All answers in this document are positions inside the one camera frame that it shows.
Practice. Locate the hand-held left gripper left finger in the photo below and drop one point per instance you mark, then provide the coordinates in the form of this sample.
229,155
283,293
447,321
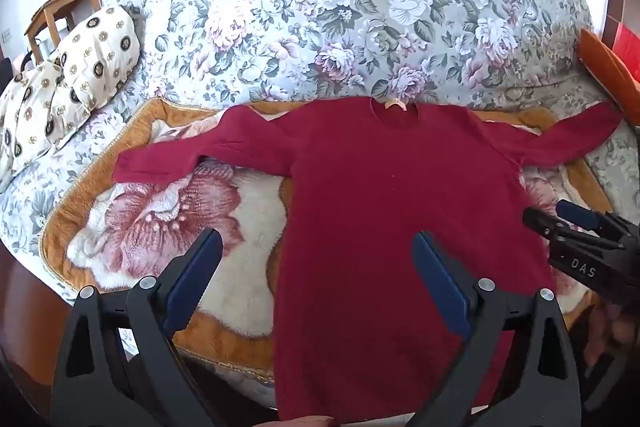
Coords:
192,279

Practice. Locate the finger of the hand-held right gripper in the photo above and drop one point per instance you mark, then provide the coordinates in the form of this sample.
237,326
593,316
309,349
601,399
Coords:
580,213
550,227

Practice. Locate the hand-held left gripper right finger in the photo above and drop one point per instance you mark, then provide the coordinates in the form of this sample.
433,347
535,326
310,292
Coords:
440,279

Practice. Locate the red knit sweater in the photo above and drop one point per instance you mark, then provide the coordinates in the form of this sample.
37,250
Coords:
380,207

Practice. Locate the person's right hand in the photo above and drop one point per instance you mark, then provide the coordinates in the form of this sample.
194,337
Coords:
617,327

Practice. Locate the plush blanket with orange border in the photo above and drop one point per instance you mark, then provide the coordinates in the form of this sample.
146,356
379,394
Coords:
150,232

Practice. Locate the orange cushion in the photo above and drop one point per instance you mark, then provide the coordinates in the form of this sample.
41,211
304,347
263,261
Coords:
607,67

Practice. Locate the red box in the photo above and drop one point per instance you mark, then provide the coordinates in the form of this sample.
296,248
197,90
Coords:
629,37

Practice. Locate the cream pillow with round prints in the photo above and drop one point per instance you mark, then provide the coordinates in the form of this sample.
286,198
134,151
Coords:
35,117
100,52

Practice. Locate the floral quilt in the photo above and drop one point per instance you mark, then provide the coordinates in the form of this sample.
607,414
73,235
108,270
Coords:
325,7

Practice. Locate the wooden chair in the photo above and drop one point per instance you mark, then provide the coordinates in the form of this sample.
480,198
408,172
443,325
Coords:
55,12

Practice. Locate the dark wooden bed frame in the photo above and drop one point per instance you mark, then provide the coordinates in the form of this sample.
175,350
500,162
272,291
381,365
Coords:
25,317

